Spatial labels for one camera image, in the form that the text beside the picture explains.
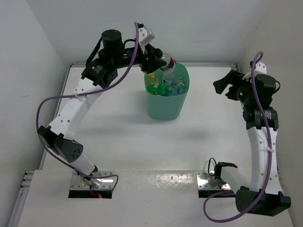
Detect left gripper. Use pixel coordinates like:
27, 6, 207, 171
112, 43, 166, 74

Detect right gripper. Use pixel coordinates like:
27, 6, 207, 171
214, 69, 255, 105

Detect black cap small bottle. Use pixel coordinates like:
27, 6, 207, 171
160, 52, 176, 74

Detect yellow cap orange label bottle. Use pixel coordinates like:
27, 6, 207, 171
147, 72, 159, 87

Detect red cap red label bottle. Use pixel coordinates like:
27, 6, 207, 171
161, 58, 176, 85

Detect green plastic bottle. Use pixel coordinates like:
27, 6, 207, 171
146, 83, 171, 96

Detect black label clear bottle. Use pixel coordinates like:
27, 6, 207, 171
174, 77, 186, 95

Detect blue cap blue label bottle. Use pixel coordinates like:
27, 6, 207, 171
164, 92, 175, 96

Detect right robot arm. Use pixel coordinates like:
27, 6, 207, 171
213, 70, 291, 217

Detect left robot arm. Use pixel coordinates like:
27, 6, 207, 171
37, 24, 174, 182

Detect green plastic bin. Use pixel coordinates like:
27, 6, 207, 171
144, 63, 190, 121

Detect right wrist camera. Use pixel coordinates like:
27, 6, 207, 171
242, 61, 267, 81

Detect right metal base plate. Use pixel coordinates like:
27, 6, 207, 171
196, 171, 231, 191

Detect metal base plate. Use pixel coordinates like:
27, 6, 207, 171
196, 171, 231, 191
70, 172, 115, 191

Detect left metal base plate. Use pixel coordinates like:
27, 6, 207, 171
70, 172, 115, 191

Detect red wire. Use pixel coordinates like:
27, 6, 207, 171
89, 188, 103, 199

